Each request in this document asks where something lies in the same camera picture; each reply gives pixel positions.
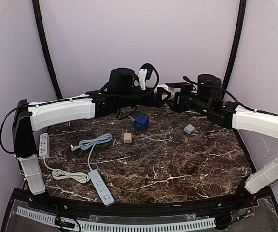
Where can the blue cube socket adapter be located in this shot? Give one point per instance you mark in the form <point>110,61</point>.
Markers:
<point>141,123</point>

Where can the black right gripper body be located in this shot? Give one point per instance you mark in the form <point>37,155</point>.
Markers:
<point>177,101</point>

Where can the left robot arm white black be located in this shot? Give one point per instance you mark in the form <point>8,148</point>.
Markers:
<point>125,88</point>

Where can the white cube socket adapter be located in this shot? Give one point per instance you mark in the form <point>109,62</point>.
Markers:
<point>166,88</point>

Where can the small circuit board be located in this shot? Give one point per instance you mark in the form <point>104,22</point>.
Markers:
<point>63,223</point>
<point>243,213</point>

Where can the small circuit board right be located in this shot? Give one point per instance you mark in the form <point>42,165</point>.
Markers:
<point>243,213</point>

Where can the light blue charger plug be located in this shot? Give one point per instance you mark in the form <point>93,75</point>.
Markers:
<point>189,129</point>

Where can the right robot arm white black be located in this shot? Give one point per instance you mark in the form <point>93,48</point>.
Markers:
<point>206,96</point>

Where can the white slotted cable duct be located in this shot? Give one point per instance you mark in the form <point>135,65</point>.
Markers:
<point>88,226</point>

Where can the pink charger plug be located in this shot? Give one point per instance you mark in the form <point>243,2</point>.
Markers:
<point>127,138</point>

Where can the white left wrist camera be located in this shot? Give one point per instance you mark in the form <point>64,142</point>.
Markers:
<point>143,75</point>

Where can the black front rail frame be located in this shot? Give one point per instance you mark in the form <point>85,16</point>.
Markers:
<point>264,217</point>

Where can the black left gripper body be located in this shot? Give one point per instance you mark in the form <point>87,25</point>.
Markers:
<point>157,98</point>

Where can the black corner post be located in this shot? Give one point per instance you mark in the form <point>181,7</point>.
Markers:
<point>45,48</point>
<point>235,43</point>

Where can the left black corner post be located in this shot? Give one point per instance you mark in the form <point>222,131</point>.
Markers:
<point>45,48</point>

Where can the right black corner post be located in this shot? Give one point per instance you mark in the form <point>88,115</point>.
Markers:
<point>235,43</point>

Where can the small circuit board left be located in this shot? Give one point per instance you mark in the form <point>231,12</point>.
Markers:
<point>63,223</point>

